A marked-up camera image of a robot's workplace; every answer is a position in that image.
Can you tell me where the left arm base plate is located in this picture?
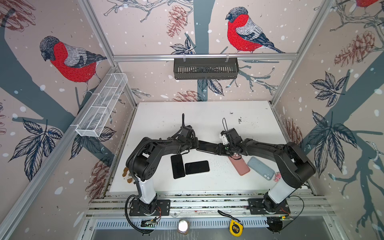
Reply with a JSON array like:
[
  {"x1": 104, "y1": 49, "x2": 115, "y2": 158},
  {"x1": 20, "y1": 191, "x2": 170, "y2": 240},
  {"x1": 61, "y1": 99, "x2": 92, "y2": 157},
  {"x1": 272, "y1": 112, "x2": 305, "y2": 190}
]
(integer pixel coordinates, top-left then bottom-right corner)
[{"x1": 128, "y1": 199, "x2": 171, "y2": 217}]

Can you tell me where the pink toy figure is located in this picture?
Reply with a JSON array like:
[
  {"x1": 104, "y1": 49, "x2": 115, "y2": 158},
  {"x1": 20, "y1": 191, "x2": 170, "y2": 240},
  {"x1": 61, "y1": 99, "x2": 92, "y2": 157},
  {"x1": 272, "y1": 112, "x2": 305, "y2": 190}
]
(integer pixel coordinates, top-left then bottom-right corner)
[{"x1": 274, "y1": 172, "x2": 282, "y2": 182}]

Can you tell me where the yellow tape measure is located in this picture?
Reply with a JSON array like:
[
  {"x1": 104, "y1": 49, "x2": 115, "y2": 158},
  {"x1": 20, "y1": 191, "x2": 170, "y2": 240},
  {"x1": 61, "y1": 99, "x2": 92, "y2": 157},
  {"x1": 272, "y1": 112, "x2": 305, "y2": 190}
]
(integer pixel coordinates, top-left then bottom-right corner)
[{"x1": 218, "y1": 210, "x2": 244, "y2": 237}]

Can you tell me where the pink phone case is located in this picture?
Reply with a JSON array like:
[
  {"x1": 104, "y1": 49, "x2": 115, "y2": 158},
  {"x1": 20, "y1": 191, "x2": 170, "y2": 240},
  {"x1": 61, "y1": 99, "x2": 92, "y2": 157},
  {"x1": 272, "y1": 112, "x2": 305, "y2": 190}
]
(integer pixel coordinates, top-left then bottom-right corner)
[{"x1": 228, "y1": 155, "x2": 250, "y2": 176}]

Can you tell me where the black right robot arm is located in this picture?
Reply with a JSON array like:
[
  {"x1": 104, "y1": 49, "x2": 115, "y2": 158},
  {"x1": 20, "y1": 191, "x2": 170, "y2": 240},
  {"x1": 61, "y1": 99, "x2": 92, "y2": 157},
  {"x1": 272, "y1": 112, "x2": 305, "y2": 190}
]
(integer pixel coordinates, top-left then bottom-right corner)
[{"x1": 220, "y1": 129, "x2": 316, "y2": 213}]

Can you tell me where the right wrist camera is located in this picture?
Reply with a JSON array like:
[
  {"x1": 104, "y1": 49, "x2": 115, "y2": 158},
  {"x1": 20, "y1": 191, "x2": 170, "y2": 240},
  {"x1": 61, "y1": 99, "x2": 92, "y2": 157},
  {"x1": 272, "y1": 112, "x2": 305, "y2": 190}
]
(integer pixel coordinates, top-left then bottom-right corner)
[{"x1": 221, "y1": 135, "x2": 229, "y2": 145}]

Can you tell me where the light blue phone case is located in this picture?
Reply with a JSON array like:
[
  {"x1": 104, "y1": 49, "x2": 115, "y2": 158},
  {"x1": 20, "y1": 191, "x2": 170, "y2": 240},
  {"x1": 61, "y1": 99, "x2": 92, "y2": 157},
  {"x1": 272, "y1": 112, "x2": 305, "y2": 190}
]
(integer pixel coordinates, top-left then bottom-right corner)
[{"x1": 247, "y1": 157, "x2": 275, "y2": 181}]

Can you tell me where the black phone lying horizontal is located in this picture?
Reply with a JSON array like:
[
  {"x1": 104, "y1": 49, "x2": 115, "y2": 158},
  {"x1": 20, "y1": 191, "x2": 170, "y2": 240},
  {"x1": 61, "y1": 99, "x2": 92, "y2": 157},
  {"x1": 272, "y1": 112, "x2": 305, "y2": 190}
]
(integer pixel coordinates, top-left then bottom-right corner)
[{"x1": 185, "y1": 161, "x2": 210, "y2": 175}]

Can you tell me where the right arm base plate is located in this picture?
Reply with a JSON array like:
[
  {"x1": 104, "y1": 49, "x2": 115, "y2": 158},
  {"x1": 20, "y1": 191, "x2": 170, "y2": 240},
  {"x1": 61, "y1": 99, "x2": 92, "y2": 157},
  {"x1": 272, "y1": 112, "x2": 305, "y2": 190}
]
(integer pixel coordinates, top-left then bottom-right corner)
[{"x1": 247, "y1": 198, "x2": 291, "y2": 215}]

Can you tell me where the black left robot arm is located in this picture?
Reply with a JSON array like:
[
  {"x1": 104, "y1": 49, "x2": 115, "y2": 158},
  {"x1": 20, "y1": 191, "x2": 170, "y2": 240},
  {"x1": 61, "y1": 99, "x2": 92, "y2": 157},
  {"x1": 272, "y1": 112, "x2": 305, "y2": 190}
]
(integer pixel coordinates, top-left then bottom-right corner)
[{"x1": 126, "y1": 126, "x2": 199, "y2": 214}]

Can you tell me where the black wire basket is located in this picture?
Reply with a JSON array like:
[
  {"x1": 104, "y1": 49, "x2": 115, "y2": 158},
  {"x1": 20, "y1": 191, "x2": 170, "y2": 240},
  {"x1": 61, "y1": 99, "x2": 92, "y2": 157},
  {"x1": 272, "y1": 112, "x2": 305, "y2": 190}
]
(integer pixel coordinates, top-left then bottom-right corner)
[{"x1": 174, "y1": 58, "x2": 239, "y2": 80}]

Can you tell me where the white wire basket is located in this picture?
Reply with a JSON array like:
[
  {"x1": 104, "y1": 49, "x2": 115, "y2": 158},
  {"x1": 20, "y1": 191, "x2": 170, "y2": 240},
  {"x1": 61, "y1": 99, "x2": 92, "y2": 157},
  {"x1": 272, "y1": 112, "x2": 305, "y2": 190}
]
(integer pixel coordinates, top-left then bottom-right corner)
[{"x1": 76, "y1": 73, "x2": 128, "y2": 138}]

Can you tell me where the black phone diagonal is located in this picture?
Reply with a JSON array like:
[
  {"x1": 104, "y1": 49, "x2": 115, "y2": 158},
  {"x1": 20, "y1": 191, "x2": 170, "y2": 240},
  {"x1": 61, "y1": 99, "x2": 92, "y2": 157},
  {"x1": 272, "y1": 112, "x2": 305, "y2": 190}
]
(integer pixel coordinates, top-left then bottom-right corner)
[{"x1": 196, "y1": 141, "x2": 226, "y2": 156}]

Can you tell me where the black phone upright left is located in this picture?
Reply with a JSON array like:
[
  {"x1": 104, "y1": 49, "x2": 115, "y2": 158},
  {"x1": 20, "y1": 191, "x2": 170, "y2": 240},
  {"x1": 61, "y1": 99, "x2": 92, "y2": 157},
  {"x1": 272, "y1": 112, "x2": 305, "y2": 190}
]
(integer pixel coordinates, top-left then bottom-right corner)
[{"x1": 171, "y1": 155, "x2": 186, "y2": 179}]

